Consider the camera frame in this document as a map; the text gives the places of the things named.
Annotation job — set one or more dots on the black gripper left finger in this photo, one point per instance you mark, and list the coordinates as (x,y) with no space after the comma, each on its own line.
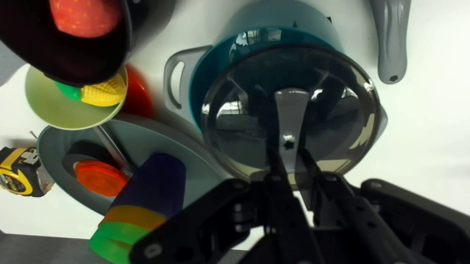
(288,220)

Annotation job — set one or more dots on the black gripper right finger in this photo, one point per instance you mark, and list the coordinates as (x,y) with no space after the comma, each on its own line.
(352,220)

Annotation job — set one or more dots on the light blue pot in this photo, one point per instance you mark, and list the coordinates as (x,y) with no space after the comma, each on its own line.
(283,22)

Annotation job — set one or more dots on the black pot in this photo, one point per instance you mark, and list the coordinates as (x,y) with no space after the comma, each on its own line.
(29,59)

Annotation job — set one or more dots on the stacked coloured cups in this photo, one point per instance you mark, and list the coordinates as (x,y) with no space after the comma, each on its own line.
(151,188)

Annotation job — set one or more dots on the grey plate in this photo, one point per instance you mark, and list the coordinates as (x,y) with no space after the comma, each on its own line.
(147,139)

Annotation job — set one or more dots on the orange red toy food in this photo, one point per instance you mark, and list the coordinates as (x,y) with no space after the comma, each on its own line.
(100,177)

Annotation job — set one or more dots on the red small plate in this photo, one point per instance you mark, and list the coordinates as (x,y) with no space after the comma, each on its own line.
(139,95)

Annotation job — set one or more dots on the yellow green toy corn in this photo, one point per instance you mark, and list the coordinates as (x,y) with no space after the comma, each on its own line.
(104,92)

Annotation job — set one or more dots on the light green small plate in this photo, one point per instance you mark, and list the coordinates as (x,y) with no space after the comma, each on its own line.
(53,111)

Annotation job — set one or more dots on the yellow black tape measure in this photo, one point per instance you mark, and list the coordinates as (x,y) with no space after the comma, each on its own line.
(22,170)

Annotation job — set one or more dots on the red toy apple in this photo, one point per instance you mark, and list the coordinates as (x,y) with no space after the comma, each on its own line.
(85,15)

